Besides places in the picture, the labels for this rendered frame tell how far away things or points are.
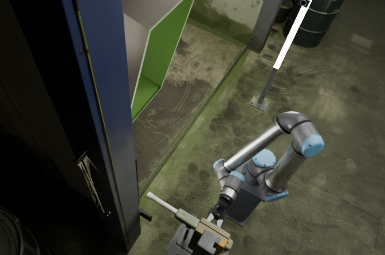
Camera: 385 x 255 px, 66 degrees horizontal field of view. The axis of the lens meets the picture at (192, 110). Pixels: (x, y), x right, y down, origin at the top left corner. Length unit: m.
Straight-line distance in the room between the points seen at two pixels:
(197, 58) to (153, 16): 2.19
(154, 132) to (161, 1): 1.61
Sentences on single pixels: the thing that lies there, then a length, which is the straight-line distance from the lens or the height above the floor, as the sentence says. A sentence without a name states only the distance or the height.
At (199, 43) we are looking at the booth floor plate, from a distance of 4.04.
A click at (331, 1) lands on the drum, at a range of 4.17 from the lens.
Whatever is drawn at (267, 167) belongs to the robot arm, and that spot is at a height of 0.91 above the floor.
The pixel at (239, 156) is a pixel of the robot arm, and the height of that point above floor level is 1.13.
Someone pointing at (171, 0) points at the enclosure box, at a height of 1.64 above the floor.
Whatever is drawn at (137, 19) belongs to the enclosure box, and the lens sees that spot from 1.64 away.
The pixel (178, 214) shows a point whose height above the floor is 1.14.
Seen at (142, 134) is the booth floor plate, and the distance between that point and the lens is 3.05.
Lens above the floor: 2.63
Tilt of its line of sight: 53 degrees down
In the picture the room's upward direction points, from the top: 11 degrees clockwise
